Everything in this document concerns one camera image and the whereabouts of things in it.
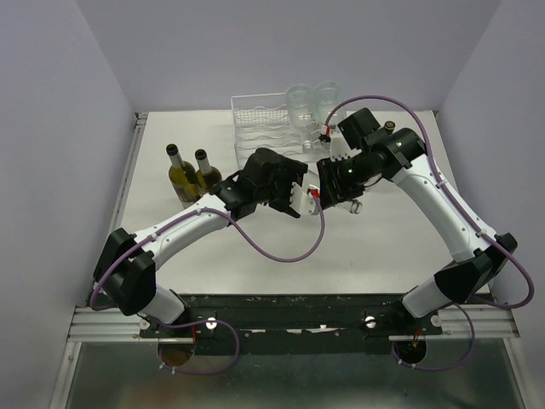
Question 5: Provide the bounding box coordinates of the clear tall bottle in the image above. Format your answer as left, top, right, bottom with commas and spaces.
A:
306, 170, 364, 216

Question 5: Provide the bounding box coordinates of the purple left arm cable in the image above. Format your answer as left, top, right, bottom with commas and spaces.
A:
89, 193, 327, 312

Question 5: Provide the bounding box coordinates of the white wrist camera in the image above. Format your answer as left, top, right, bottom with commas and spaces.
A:
290, 181, 320, 216
320, 124, 357, 162

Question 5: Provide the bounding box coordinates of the green wine bottle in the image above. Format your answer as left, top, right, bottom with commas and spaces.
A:
166, 143, 201, 209

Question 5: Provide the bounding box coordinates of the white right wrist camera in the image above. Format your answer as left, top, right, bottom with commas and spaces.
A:
320, 124, 357, 162

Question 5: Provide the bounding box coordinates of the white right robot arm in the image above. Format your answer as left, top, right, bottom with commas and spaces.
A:
317, 108, 518, 334

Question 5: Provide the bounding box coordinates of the clear flask bottle black cap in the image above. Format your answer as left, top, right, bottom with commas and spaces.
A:
384, 121, 396, 134

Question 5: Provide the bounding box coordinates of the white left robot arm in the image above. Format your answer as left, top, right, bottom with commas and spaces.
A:
89, 147, 308, 337

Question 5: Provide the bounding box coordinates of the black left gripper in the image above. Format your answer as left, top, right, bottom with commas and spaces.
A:
255, 158, 307, 215

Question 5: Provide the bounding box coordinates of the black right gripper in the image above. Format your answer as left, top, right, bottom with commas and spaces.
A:
317, 149, 379, 209

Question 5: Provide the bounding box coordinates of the round clear bottle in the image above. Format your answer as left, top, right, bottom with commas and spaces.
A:
313, 81, 341, 125
285, 84, 316, 153

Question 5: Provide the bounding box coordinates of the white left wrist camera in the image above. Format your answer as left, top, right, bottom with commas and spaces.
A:
290, 181, 320, 216

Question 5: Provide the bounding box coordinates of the aluminium rail frame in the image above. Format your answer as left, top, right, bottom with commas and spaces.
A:
49, 110, 525, 408

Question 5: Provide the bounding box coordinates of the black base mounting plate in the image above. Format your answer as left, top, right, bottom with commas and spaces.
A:
140, 294, 442, 356

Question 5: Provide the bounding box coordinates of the dark wine bottle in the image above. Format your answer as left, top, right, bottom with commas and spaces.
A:
194, 148, 223, 198

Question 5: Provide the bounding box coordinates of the white wire wine rack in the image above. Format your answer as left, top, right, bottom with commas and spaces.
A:
231, 92, 329, 166

